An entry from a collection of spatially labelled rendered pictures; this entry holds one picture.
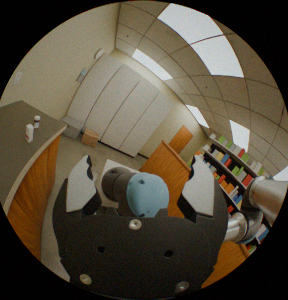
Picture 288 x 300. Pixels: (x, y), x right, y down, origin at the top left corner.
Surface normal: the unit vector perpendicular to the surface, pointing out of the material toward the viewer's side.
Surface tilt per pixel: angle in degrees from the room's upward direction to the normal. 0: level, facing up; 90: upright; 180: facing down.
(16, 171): 0
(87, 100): 90
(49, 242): 0
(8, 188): 0
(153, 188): 39
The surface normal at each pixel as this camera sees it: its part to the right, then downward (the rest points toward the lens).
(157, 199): 0.58, -0.27
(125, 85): 0.26, 0.52
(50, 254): 0.58, -0.75
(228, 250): -0.77, -0.40
